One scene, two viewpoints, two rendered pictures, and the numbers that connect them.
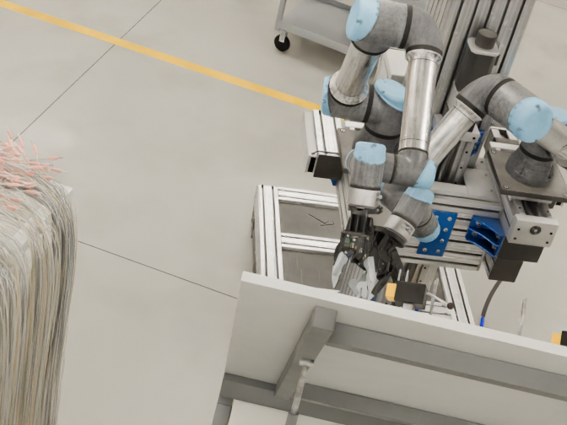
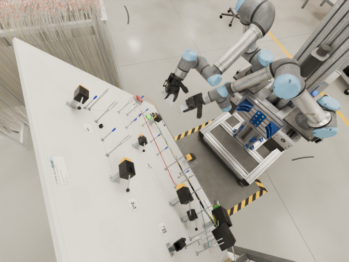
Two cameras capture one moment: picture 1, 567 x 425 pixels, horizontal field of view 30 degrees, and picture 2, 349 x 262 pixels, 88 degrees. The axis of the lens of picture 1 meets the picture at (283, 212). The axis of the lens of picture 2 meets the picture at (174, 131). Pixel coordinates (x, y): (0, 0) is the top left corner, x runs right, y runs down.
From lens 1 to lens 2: 1.98 m
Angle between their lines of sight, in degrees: 43
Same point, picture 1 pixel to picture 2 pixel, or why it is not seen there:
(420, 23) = (262, 10)
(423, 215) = (216, 98)
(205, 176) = not seen: hidden behind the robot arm
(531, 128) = (281, 90)
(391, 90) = (264, 54)
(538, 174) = (304, 122)
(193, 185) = not seen: hidden behind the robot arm
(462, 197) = (272, 113)
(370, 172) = (182, 62)
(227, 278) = not seen: hidden behind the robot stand
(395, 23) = (251, 6)
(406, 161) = (208, 69)
